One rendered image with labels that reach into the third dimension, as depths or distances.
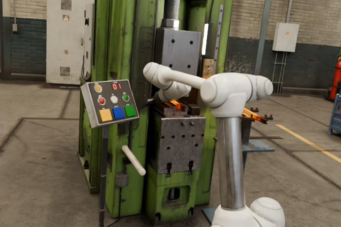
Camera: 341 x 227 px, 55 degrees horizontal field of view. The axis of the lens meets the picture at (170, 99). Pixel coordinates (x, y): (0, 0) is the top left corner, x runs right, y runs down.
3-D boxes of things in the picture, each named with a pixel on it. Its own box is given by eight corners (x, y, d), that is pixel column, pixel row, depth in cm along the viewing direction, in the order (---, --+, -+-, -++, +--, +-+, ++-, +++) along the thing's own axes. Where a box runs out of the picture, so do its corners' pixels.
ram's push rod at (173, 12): (181, 31, 257) (186, -23, 248) (164, 29, 251) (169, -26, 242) (174, 30, 270) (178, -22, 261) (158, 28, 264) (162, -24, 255)
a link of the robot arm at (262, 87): (245, 74, 153) (225, 74, 145) (278, 72, 138) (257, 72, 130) (246, 101, 153) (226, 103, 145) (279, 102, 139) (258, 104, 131)
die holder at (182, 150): (200, 169, 265) (206, 117, 256) (157, 174, 250) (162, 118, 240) (173, 145, 315) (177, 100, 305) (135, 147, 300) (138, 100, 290)
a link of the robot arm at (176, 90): (177, 89, 198) (161, 78, 191) (196, 81, 188) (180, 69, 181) (174, 104, 192) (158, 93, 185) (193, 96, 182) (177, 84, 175)
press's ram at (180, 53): (205, 84, 255) (211, 33, 246) (160, 84, 240) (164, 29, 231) (182, 75, 292) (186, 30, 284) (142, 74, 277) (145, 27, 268)
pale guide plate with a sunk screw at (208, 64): (211, 79, 270) (214, 59, 267) (202, 79, 267) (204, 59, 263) (210, 79, 272) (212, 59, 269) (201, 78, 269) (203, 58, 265)
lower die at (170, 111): (186, 115, 255) (188, 105, 253) (163, 116, 247) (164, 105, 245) (166, 102, 292) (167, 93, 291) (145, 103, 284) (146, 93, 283)
